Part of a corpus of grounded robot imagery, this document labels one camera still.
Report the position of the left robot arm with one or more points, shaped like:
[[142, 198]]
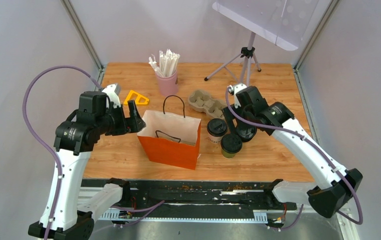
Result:
[[98, 113]]

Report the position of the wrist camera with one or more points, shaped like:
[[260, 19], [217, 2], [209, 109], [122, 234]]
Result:
[[113, 91], [234, 90]]

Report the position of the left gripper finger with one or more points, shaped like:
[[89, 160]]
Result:
[[135, 124], [133, 110]]

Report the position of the black cup lid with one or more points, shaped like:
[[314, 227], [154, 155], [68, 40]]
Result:
[[217, 127], [231, 143]]

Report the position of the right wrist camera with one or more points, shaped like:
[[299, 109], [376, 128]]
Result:
[[234, 90]]

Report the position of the pulp cup carrier tray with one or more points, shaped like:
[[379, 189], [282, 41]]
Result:
[[203, 102]]

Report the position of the yellow triangular plastic piece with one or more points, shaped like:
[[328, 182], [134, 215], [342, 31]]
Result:
[[139, 99]]

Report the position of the wrapped straws bundle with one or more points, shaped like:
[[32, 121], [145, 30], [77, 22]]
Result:
[[166, 65]]

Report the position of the pink straw holder cup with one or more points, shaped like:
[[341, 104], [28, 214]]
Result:
[[168, 85]]

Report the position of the grey tripod stand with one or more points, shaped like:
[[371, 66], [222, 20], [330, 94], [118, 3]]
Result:
[[247, 53]]

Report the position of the white board on tripod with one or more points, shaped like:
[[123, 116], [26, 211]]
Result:
[[281, 22]]

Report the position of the green paper cup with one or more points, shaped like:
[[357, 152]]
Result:
[[228, 154]]

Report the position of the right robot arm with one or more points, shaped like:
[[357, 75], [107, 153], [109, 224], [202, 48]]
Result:
[[333, 186]]

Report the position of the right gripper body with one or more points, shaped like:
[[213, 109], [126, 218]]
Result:
[[245, 113]]

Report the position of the orange paper bag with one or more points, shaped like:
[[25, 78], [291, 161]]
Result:
[[171, 139]]

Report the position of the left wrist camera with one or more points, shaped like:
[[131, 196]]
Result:
[[113, 91]]

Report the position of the stack of black lids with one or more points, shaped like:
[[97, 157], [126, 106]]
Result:
[[246, 132]]

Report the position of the white paper cup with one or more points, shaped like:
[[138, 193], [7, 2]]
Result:
[[215, 138]]

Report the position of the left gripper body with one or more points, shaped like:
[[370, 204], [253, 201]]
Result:
[[118, 115]]

